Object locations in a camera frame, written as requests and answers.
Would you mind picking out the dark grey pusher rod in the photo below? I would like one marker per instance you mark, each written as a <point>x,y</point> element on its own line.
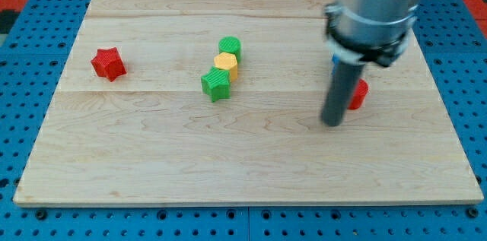
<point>344,80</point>

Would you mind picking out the green star block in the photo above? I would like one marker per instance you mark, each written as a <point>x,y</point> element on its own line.
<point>216,83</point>

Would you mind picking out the red star block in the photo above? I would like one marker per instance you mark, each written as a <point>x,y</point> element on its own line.
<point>107,63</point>

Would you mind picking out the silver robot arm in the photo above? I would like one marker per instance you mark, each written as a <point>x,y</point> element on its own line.
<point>363,31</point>

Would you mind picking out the wooden board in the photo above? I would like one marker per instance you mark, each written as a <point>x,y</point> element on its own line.
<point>152,138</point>

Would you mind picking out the yellow hexagon block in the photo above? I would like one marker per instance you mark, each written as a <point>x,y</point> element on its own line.
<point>227,61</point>

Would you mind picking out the green cylinder block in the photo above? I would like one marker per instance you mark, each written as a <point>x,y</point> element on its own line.
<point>230,44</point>

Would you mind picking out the red cylinder block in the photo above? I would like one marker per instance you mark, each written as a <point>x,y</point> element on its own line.
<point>361,91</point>

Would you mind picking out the blue cube block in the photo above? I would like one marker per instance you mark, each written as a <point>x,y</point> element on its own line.
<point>335,61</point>

